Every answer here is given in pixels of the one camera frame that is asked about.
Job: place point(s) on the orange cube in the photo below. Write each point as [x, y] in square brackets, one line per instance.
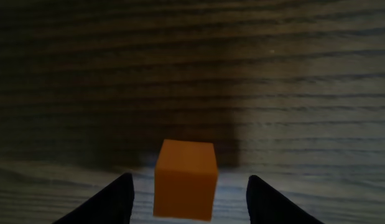
[186, 183]

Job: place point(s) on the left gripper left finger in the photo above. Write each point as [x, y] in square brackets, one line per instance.
[108, 205]

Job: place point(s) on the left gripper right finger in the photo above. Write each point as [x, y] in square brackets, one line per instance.
[270, 208]

